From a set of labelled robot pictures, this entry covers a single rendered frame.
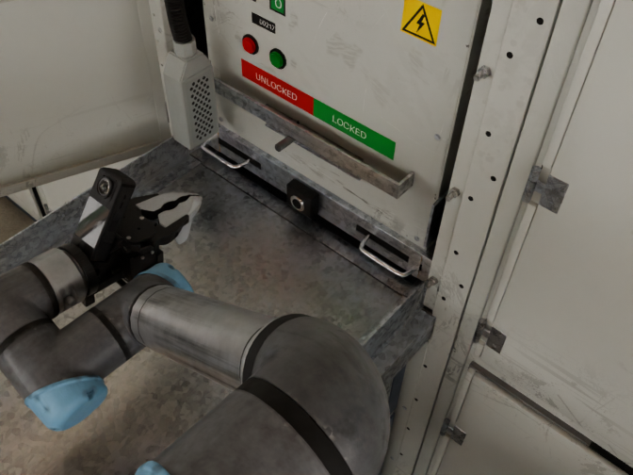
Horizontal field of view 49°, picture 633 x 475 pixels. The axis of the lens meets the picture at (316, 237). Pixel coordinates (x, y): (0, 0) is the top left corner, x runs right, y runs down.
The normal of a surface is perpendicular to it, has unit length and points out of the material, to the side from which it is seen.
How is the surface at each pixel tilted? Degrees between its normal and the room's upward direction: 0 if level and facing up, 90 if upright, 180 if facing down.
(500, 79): 90
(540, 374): 90
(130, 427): 0
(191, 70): 90
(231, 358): 60
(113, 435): 0
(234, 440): 12
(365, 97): 90
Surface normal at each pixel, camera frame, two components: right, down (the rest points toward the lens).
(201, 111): 0.76, 0.50
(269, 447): 0.11, -0.56
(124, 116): 0.46, 0.67
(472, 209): -0.65, 0.55
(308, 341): -0.12, -0.96
